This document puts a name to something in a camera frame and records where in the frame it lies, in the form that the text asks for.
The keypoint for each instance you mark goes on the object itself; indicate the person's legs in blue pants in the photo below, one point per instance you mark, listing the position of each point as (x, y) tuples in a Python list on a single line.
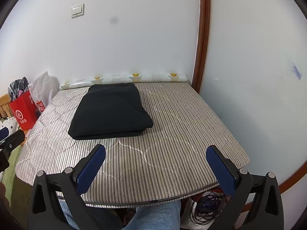
[(153, 215)]

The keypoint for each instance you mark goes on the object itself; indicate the brown wooden door frame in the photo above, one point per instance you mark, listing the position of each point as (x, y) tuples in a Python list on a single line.
[(202, 40)]

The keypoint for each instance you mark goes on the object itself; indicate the wooden headboard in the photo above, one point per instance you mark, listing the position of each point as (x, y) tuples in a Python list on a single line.
[(4, 105)]

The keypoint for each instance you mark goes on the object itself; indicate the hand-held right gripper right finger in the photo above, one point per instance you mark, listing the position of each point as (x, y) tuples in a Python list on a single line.
[(220, 170)]

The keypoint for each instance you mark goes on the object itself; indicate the duck print paper roll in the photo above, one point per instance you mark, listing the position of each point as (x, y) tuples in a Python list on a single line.
[(156, 77)]

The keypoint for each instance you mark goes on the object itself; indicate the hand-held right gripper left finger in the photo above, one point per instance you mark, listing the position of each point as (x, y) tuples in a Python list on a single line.
[(92, 167)]

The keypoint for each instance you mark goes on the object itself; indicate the white wall light switch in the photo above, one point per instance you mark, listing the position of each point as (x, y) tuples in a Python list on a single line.
[(77, 11)]

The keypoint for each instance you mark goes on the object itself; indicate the grey plaid cloth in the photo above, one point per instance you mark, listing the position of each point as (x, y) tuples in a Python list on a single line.
[(16, 86)]

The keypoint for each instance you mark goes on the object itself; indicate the green bedsheet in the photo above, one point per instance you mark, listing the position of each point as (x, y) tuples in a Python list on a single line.
[(12, 172)]

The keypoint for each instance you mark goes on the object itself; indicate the white plastic shopping bag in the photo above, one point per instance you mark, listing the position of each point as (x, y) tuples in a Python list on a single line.
[(45, 86)]

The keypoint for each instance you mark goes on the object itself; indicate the brown wooden baseboard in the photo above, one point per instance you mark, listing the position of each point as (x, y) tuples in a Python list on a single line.
[(295, 179)]

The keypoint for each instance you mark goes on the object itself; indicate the red paper bag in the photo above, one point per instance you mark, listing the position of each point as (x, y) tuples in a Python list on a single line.
[(22, 115)]

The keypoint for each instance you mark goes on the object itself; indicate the white floral blanket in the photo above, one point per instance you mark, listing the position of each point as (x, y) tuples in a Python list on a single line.
[(9, 124)]

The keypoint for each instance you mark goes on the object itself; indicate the black sweatshirt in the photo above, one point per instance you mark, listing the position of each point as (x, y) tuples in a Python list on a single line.
[(110, 112)]

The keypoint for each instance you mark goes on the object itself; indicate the person's left forearm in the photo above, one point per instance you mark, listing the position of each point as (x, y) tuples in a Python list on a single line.
[(4, 194)]

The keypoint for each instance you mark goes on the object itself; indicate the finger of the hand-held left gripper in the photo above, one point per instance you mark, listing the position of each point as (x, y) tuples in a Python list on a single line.
[(3, 133), (15, 137)]

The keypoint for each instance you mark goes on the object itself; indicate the striped quilted mat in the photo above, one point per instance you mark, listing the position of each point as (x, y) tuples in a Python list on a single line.
[(168, 136)]

